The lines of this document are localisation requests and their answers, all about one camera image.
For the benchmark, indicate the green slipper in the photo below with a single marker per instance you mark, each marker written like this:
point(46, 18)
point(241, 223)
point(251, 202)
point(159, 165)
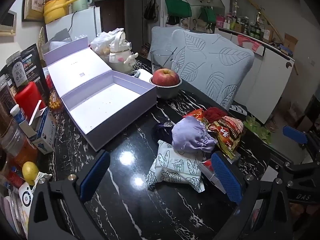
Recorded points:
point(251, 125)
point(264, 136)

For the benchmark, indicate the red canister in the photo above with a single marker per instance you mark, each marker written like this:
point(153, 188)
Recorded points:
point(27, 100)

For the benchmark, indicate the red yellow snack packet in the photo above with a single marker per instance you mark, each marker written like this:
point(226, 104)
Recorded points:
point(226, 135)

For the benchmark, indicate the grey paper bag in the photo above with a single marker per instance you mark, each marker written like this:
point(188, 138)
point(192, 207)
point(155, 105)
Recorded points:
point(60, 36)

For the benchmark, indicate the bamboo pole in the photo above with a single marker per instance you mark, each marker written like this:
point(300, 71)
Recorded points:
point(275, 30)

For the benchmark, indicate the lavender gift box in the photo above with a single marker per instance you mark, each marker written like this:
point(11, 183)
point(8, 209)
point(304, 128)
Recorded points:
point(107, 100)

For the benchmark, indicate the wall intercom panel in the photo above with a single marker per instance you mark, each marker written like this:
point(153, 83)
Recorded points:
point(7, 21)

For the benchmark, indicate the red woolly pompom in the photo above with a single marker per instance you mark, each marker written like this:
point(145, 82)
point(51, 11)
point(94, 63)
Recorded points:
point(213, 113)

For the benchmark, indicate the gold framed picture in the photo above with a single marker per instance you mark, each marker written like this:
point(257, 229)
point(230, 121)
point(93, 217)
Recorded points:
point(35, 0)

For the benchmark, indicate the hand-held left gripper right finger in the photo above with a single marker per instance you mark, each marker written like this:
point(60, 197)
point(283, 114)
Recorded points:
point(226, 176)

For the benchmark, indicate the red apple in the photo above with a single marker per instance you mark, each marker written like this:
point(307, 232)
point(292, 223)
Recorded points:
point(165, 77)

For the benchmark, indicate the dark brown door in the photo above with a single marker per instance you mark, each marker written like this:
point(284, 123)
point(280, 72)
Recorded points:
point(110, 15)

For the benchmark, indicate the leaf pattern cushioned chair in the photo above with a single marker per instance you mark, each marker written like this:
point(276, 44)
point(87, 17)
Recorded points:
point(212, 65)
point(162, 38)

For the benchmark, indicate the woven straw fan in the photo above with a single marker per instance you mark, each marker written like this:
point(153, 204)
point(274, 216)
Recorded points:
point(41, 36)

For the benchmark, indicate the yellow pot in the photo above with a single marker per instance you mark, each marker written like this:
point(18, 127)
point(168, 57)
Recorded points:
point(53, 11)

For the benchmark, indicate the yellow lemon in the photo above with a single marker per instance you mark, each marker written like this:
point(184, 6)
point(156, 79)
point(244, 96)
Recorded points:
point(30, 173)

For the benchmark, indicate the glass mug with stirrer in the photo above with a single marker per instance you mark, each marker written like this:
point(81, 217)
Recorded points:
point(160, 58)

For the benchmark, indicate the white refrigerator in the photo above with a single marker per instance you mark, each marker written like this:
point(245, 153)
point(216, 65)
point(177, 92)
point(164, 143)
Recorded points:
point(85, 23)

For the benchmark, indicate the jar of orange liquid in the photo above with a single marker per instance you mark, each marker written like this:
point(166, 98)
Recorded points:
point(17, 147)

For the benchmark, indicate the crinkled foil snack packet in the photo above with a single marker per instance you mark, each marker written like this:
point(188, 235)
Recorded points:
point(195, 113)

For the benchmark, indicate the pale green electric kettle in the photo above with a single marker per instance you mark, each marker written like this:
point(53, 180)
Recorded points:
point(81, 0)

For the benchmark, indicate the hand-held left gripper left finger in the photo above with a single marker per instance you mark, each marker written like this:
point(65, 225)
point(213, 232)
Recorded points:
point(96, 175)

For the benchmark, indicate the black hanging bag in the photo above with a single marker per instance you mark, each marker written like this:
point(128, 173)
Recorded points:
point(150, 8)

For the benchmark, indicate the row of bottles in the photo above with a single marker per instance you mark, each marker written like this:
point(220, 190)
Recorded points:
point(246, 23)

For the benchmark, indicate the white cabinet counter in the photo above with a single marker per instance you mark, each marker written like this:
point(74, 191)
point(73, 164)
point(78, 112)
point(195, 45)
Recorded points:
point(270, 80)

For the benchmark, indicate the white cartoon dog bottle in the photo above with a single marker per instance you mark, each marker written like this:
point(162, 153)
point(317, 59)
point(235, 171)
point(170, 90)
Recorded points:
point(121, 55)

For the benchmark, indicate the pink cloth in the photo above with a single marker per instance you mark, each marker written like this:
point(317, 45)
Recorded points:
point(250, 42)

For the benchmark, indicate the yellow patterned candy bag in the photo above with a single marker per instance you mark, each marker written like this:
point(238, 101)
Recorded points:
point(55, 101)

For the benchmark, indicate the grey metal bowl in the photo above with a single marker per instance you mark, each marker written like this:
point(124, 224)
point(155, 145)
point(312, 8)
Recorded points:
point(166, 92)

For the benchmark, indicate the white round gadget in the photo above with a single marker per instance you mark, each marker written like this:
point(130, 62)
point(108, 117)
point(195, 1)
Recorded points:
point(25, 195)

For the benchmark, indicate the lavender satin pouch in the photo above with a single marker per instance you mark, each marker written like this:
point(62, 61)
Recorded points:
point(190, 135)

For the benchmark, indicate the white blue medicine box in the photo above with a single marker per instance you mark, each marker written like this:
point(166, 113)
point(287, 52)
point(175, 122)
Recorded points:
point(45, 135)

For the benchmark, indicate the plastic bag of food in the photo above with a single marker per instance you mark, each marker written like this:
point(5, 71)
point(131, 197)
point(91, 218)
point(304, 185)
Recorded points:
point(101, 42)

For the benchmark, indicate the dark tea jar black lid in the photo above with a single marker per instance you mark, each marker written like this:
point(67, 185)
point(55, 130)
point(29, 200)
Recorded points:
point(18, 72)

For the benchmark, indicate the black standing pouch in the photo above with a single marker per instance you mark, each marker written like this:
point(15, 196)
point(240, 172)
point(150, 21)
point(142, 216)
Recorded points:
point(35, 65)

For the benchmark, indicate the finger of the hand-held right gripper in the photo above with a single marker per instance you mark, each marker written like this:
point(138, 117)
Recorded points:
point(300, 170)
point(295, 134)

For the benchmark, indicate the green tote bag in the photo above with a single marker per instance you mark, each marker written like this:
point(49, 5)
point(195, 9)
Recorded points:
point(178, 7)
point(208, 15)

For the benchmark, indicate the white line-drawing tissue pack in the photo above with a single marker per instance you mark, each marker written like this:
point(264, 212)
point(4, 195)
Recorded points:
point(172, 165)

